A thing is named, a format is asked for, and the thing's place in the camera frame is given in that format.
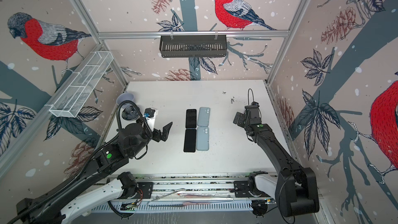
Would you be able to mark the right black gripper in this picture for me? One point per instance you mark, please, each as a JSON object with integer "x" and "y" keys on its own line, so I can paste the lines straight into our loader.
{"x": 243, "y": 116}

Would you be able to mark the light blue phone case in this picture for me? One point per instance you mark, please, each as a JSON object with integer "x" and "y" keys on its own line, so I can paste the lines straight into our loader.
{"x": 202, "y": 139}

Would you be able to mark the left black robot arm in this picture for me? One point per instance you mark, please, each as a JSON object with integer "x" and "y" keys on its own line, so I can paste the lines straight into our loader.
{"x": 69, "y": 199}

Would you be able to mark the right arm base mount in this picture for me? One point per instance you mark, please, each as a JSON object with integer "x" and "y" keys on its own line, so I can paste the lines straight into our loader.
{"x": 242, "y": 189}

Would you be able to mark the aluminium front rail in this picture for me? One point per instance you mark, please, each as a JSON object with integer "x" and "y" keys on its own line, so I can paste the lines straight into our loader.
{"x": 185, "y": 195}

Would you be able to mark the lavender bowl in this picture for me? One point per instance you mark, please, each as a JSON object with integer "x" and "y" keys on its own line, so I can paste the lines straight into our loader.
{"x": 125, "y": 97}

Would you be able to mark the black phone from case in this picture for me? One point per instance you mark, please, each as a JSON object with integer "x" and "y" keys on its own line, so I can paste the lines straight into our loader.
{"x": 190, "y": 140}

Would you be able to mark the black wire wall basket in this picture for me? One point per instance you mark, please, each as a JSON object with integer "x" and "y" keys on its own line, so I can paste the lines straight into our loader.
{"x": 193, "y": 46}

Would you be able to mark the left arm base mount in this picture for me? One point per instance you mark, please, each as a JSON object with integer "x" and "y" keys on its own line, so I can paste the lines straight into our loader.
{"x": 142, "y": 190}

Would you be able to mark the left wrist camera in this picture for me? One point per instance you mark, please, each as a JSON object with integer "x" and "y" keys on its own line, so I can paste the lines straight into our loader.
{"x": 150, "y": 115}

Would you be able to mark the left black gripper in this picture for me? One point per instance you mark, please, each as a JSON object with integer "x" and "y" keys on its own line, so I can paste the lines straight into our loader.
{"x": 166, "y": 130}

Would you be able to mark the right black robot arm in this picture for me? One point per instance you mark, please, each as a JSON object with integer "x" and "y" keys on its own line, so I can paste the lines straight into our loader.
{"x": 295, "y": 189}

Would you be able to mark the dark grey flower dish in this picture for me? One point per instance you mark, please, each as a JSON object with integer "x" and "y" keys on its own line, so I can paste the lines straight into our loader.
{"x": 130, "y": 113}

